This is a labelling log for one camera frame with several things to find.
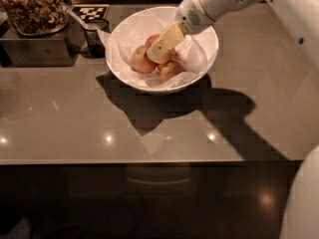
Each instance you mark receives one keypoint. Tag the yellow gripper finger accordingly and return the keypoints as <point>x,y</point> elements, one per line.
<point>172,35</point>

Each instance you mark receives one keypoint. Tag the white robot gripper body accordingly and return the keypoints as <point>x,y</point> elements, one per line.
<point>189,14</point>

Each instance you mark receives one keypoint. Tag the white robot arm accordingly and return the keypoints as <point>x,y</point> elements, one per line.
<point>301,19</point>

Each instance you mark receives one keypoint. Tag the hidden back red apple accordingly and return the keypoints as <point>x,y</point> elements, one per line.
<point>174,56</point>

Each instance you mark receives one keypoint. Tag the white paper bowl liner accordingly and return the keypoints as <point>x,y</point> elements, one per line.
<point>196,55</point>

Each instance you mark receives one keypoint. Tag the white ceramic bowl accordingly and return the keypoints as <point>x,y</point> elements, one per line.
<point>212,40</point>

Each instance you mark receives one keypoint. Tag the dark glass cup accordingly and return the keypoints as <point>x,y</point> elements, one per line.
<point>95,45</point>

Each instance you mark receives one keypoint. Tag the black white marker tag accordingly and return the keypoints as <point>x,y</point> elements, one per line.
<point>91,12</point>

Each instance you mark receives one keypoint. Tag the dark metal box stand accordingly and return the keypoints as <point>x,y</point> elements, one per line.
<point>57,50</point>

